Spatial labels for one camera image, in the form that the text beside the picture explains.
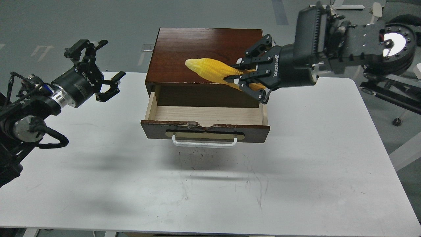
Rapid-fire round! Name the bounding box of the dark wooden cabinet box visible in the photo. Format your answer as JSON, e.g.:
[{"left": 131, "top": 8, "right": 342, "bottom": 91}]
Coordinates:
[{"left": 145, "top": 27, "right": 263, "bottom": 108}]

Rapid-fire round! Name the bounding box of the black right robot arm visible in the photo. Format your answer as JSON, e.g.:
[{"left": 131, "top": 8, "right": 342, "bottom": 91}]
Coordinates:
[{"left": 224, "top": 2, "right": 420, "bottom": 114}]

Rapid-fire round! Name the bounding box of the grey office chair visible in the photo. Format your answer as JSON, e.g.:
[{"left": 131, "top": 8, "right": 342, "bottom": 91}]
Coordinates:
[{"left": 359, "top": 0, "right": 420, "bottom": 114}]

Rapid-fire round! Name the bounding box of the yellow corn cob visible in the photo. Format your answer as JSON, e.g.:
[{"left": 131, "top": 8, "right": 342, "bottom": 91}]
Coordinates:
[{"left": 185, "top": 58, "right": 256, "bottom": 90}]

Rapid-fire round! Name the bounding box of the wooden drawer with white handle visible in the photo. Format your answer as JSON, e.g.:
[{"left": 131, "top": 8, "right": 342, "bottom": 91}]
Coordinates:
[{"left": 141, "top": 92, "right": 270, "bottom": 144}]

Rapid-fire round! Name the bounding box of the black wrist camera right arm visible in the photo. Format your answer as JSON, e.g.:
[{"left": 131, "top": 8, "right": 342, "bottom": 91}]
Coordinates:
[{"left": 293, "top": 1, "right": 328, "bottom": 65}]

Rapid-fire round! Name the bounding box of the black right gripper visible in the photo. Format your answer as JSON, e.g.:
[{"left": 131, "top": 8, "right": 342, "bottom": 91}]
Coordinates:
[{"left": 224, "top": 34, "right": 317, "bottom": 104}]

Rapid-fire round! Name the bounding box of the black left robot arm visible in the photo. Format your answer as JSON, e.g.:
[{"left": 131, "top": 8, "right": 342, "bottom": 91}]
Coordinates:
[{"left": 0, "top": 39, "right": 125, "bottom": 186}]

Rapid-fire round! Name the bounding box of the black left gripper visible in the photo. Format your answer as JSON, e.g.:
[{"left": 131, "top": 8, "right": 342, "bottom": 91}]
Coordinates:
[{"left": 52, "top": 39, "right": 126, "bottom": 108}]

